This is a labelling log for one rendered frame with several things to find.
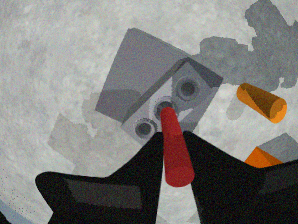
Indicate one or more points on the red peg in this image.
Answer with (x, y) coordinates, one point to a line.
(178, 167)

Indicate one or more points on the orange cylinder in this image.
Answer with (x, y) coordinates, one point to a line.
(270, 106)

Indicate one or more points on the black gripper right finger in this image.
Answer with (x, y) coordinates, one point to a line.
(227, 190)

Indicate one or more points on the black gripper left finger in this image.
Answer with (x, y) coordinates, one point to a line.
(129, 195)

